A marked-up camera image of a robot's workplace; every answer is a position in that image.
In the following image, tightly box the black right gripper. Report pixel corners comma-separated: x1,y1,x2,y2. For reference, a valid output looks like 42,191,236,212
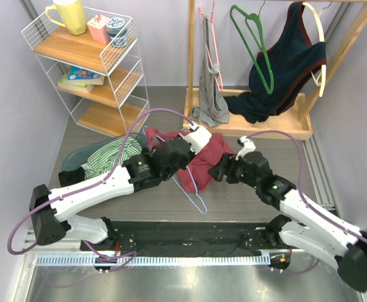
208,153,260,190

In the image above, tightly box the light blue hanger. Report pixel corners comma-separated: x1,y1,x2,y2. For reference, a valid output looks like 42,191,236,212
143,126,211,214

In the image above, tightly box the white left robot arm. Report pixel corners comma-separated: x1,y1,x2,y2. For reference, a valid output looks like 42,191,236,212
29,137,202,251

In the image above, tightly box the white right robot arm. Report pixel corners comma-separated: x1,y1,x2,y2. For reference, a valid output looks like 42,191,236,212
208,152,367,293

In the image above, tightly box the grey tank top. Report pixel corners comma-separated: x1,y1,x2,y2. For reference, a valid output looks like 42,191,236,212
191,16,229,127

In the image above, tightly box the cream white hanger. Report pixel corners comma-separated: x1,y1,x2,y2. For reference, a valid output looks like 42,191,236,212
302,2,327,98

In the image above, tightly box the navy tank top red trim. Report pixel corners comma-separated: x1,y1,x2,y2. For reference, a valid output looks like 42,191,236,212
224,2,327,123

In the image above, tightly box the green hanger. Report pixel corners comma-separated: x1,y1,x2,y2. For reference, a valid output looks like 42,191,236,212
229,1,275,95

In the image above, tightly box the pink hanger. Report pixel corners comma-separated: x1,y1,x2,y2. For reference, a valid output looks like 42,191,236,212
199,0,224,92

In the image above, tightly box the green striped shirt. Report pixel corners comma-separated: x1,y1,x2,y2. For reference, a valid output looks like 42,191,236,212
81,137,142,180

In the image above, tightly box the wooden clothes rack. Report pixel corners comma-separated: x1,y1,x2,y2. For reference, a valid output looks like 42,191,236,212
184,1,367,140

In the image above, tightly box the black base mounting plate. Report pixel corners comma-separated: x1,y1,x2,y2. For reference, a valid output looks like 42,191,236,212
93,221,290,257

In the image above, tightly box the teal plastic laundry basin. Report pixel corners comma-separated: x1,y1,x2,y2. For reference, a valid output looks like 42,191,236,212
61,131,155,172

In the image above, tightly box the blue cover book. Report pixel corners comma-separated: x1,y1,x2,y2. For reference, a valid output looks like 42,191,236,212
68,66,104,86

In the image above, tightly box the green cover book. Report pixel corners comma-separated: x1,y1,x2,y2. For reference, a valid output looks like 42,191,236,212
57,74,94,93

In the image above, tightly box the blue white patterned cup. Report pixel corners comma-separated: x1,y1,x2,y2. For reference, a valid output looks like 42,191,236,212
106,17,128,48

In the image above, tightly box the pink small box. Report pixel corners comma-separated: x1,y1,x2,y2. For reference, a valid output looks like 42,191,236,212
87,14,110,44

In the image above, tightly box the yellow mug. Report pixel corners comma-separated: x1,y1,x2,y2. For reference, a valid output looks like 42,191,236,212
45,0,87,36

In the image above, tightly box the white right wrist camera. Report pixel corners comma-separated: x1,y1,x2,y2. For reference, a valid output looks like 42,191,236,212
236,135,256,160

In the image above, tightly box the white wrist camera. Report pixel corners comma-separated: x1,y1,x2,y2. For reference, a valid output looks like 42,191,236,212
236,135,256,160
183,124,212,155

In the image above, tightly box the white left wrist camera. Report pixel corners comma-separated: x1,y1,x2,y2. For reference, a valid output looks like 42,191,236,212
183,124,212,155

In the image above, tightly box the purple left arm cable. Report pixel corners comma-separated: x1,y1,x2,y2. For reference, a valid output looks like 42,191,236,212
7,108,200,273

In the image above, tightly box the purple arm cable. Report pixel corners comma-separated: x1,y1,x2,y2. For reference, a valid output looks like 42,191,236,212
248,130,367,275
7,108,200,273

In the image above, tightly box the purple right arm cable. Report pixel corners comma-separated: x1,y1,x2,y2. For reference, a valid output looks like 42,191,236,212
248,130,367,275

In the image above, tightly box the white wire wooden shelf rack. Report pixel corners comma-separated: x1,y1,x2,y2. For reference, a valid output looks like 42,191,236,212
21,7,150,137

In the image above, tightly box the slotted aluminium cable rail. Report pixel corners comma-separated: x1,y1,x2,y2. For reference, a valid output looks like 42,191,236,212
35,253,271,267

